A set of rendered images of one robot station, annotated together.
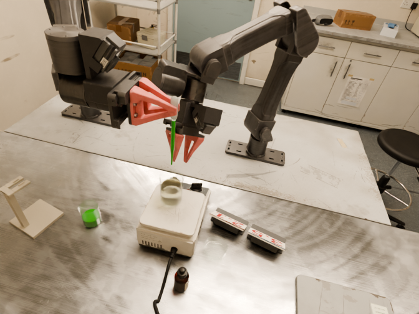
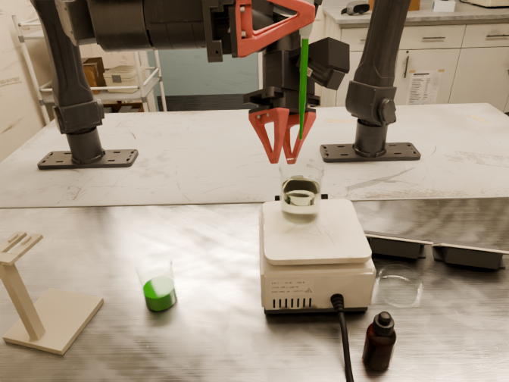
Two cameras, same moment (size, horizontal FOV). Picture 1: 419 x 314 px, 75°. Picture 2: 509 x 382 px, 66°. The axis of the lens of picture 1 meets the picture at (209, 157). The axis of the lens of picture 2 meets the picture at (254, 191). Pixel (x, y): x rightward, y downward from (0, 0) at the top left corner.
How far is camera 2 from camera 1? 0.26 m
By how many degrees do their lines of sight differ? 10
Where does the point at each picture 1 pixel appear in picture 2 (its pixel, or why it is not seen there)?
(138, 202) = (228, 254)
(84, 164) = (107, 223)
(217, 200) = not seen: hidden behind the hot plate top
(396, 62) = (466, 41)
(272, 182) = (420, 182)
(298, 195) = (469, 188)
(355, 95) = (425, 97)
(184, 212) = (334, 229)
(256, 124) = (371, 95)
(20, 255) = not seen: outside the picture
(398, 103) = (483, 95)
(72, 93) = (120, 16)
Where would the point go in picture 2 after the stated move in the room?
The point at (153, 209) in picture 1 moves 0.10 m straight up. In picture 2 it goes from (278, 236) to (278, 160)
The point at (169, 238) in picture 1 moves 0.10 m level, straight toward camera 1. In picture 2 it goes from (329, 277) to (379, 351)
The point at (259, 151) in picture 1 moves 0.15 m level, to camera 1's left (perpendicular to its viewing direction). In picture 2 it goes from (378, 145) to (305, 151)
